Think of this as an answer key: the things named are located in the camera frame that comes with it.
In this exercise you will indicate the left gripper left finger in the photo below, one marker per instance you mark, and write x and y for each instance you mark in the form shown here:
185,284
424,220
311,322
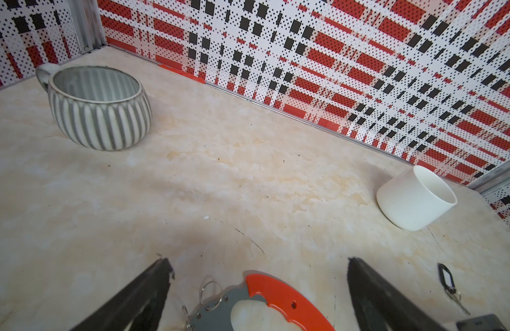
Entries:
138,306

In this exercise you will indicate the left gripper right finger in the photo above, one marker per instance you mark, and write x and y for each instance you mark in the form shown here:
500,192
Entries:
380,306

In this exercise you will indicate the black key tag with key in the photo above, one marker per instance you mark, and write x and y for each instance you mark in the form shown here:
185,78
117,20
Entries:
447,281

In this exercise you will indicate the red handled key ring holder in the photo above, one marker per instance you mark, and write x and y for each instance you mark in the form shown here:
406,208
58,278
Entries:
215,312

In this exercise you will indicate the white mug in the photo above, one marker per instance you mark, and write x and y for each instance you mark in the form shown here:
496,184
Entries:
415,198

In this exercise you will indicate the grey striped mug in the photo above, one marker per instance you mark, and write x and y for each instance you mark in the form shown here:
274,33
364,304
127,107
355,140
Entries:
97,107

